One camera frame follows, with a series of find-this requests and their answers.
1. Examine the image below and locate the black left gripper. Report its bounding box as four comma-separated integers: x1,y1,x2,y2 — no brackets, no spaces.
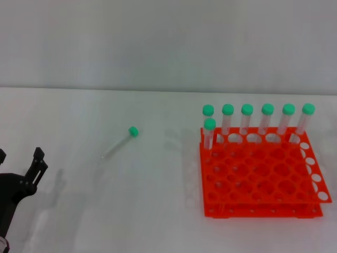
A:
0,147,49,238

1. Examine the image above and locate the clear test tube green cap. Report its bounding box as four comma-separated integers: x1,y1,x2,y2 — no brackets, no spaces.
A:
289,103,315,144
220,103,235,144
239,103,254,137
257,103,275,137
101,126,140,160
203,118,217,159
276,103,295,137
202,104,218,144

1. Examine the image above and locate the orange test tube rack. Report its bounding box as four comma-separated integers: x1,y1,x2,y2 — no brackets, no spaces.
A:
199,126,333,219

